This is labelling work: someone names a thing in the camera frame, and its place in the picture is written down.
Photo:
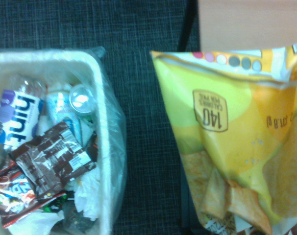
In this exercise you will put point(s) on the hint water bottle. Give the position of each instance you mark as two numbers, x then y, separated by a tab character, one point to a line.
18	117

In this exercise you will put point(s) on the red candy wrapper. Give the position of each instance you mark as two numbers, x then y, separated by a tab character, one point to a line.
11	195

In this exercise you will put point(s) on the crumpled white tissue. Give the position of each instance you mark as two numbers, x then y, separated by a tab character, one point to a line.
88	195

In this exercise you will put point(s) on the white trash bin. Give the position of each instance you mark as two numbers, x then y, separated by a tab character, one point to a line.
117	137

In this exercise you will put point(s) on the clear plastic cup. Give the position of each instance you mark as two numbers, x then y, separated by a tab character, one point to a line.
81	100

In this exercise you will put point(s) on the yellow chip bag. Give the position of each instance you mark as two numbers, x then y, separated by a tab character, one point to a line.
236	147

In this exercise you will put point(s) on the brown snack wrapper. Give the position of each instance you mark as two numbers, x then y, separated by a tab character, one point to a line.
55	159

